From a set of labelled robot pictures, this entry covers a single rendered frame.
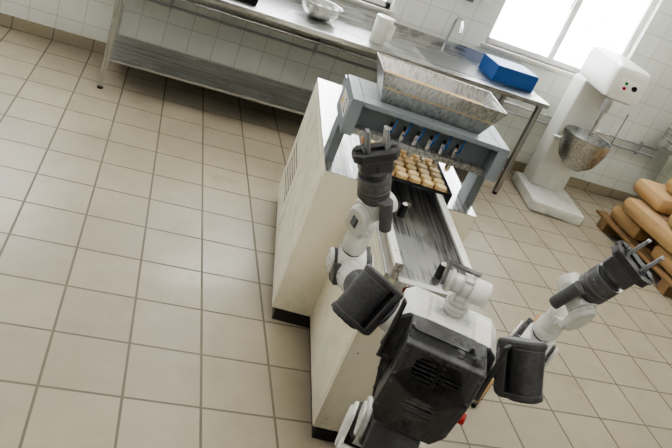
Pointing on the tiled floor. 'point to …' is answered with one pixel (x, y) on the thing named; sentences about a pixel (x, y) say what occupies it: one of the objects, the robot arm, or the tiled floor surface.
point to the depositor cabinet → (324, 208)
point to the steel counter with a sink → (435, 52)
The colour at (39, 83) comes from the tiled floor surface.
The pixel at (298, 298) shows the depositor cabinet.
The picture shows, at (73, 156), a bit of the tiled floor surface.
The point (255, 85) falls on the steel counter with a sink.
